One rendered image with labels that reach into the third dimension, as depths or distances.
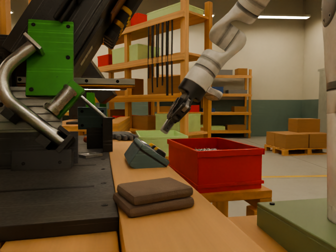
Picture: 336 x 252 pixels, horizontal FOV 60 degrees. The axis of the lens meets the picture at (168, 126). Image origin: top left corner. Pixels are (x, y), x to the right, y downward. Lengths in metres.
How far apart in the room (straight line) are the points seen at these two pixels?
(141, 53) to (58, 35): 3.23
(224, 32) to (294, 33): 10.32
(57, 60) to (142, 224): 0.56
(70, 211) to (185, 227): 0.16
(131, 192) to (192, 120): 3.20
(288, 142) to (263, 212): 6.11
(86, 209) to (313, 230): 0.30
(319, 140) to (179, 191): 6.68
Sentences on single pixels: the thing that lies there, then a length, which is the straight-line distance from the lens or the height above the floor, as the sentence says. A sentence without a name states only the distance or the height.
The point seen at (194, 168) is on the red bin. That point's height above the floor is 0.87.
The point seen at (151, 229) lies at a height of 0.90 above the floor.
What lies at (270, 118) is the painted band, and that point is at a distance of 10.57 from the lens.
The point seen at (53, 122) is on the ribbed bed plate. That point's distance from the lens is 0.80.
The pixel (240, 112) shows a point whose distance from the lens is 9.58.
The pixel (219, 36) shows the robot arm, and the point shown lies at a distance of 0.86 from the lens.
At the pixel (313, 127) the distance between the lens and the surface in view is 7.40.
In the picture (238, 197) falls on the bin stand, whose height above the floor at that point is 0.78.
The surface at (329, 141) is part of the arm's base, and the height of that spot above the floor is 1.00.
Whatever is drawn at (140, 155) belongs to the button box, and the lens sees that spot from 0.68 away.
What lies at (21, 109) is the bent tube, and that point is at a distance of 0.77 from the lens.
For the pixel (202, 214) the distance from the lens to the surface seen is 0.41.
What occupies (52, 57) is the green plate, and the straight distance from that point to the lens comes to 0.83.
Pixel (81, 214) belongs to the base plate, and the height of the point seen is 0.90.
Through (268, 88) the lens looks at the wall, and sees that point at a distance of 10.55.
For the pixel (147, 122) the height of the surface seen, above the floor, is 0.82.
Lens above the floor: 1.05
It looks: 4 degrees down
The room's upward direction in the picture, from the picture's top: straight up
